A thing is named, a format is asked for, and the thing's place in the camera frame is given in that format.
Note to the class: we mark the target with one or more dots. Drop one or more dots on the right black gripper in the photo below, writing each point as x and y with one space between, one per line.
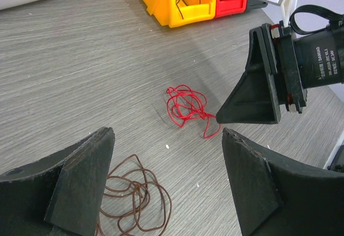
254 99

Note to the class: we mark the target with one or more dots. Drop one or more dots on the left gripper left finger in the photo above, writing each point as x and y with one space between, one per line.
60 194

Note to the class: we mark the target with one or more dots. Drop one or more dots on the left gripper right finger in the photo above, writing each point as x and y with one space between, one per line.
276 195

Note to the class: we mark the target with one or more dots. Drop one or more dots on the black storage bin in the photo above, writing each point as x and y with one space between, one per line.
255 4

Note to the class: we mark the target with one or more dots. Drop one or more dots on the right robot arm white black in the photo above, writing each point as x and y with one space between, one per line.
319 53

